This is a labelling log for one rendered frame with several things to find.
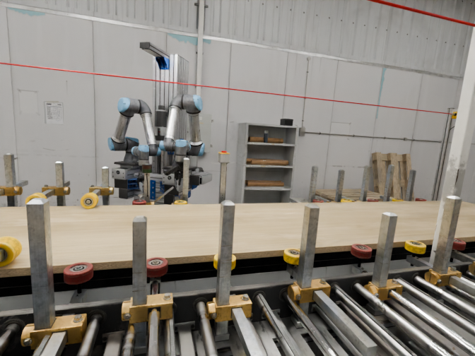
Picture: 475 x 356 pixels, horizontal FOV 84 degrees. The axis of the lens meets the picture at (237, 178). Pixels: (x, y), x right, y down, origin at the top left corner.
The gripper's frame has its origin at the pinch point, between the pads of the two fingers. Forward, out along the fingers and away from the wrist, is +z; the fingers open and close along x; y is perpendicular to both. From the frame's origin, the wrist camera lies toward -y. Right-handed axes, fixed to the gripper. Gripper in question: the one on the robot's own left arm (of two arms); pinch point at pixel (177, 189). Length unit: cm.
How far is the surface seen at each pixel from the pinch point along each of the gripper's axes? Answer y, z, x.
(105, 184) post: -45.3, -5.6, 6.0
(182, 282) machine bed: -37, 15, -90
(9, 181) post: -92, -7, 23
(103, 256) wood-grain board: -61, 4, -77
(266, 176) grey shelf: 247, 29, 175
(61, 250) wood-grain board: -72, 4, -66
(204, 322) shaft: -41, 12, -115
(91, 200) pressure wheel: -56, -1, -15
